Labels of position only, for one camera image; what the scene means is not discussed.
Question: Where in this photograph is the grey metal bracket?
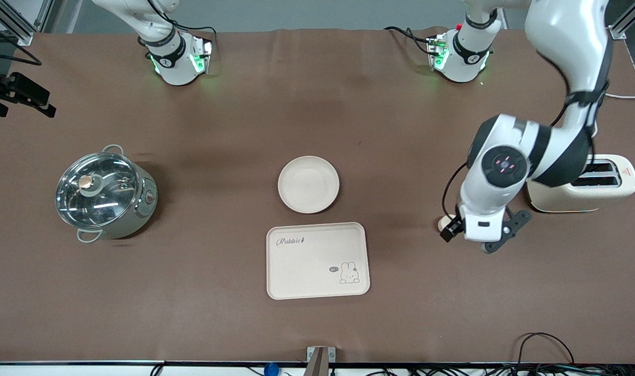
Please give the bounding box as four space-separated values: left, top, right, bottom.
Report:
306 346 336 376

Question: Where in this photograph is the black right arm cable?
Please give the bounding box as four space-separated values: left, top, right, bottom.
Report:
0 20 42 67

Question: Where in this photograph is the aluminium frame profile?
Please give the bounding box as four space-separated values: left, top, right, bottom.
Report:
0 0 41 45
607 0 635 40

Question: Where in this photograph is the round beige plate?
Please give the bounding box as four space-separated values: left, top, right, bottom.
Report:
277 156 340 214

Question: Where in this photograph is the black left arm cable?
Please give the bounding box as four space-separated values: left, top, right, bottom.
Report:
441 163 471 220

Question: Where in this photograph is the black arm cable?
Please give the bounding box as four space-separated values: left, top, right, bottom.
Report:
441 163 471 220
0 20 42 67

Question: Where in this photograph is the black looped cable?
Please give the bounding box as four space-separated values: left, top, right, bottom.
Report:
511 333 577 376

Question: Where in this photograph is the steel electric cooking pot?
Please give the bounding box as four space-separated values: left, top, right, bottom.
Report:
55 145 159 244

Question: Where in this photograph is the brown table mat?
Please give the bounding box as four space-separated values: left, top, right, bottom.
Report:
0 29 635 363

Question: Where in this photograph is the beige rabbit print tray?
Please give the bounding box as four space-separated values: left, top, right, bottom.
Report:
266 222 371 301

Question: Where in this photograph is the glass pot lid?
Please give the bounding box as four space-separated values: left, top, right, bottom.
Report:
55 152 140 229

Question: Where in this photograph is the cream two-slot toaster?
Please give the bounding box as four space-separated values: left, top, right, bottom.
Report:
526 154 635 213

